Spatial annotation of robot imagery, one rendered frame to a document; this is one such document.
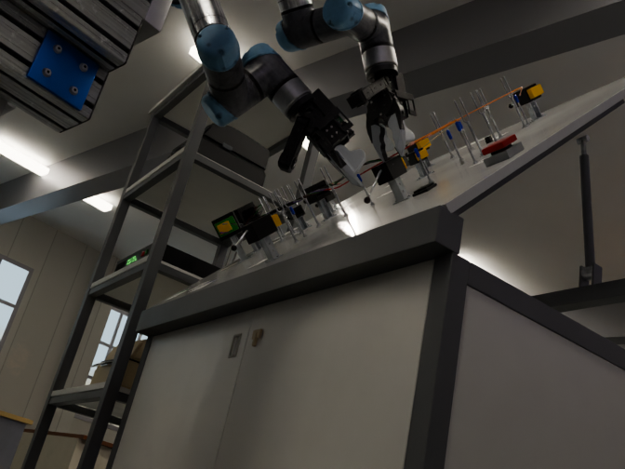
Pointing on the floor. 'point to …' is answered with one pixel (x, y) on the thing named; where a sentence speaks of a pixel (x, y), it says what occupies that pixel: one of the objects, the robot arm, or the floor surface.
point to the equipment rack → (218, 180)
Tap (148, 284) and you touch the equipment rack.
